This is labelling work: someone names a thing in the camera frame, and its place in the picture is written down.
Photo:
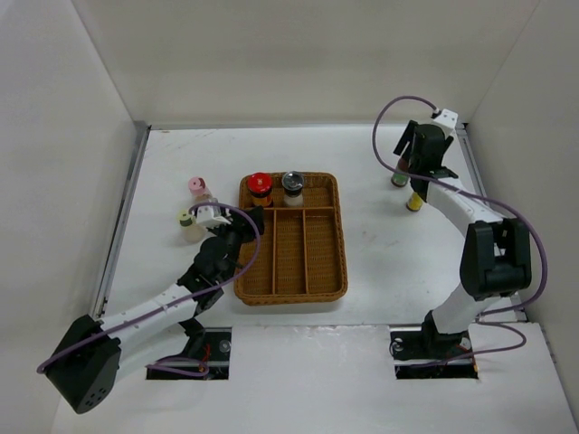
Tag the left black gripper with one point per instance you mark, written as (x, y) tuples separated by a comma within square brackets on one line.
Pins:
[(236, 227)]

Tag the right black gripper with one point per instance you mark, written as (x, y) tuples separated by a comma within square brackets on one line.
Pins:
[(406, 138)]

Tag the red lid sauce jar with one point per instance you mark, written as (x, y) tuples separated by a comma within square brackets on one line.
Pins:
[(260, 188)]

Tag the yellow cap ketchup bottle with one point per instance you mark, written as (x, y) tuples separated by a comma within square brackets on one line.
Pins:
[(399, 177)]

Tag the green lid white shaker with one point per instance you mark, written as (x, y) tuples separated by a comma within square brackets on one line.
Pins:
[(192, 231)]

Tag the pink lid spice jar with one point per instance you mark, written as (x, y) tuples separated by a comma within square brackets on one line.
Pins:
[(199, 190)]

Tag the clear cap salt grinder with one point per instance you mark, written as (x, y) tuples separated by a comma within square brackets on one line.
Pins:
[(293, 183)]

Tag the beige cap dark bottle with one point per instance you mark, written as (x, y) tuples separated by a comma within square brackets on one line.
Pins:
[(414, 202)]

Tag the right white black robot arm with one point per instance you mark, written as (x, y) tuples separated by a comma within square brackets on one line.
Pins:
[(495, 260)]

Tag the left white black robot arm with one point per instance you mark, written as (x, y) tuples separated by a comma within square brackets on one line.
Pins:
[(95, 353)]

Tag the brown wicker tray basket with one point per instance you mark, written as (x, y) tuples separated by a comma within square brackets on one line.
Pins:
[(302, 255)]

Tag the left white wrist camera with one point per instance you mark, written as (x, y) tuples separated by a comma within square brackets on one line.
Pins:
[(211, 216)]

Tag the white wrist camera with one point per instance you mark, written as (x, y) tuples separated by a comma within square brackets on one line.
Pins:
[(211, 216), (445, 119)]

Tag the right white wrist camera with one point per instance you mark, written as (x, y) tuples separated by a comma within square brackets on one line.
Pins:
[(445, 119)]

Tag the right aluminium table rail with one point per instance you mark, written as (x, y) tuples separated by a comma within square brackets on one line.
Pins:
[(510, 316)]

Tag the aluminium table rail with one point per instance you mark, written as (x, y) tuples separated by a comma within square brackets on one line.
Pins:
[(104, 283), (510, 316)]

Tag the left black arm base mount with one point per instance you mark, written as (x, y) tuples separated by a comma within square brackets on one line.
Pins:
[(207, 353)]

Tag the left aluminium table rail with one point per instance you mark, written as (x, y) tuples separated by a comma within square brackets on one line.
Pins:
[(104, 283)]

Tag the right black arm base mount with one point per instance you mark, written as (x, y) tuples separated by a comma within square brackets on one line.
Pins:
[(420, 355)]

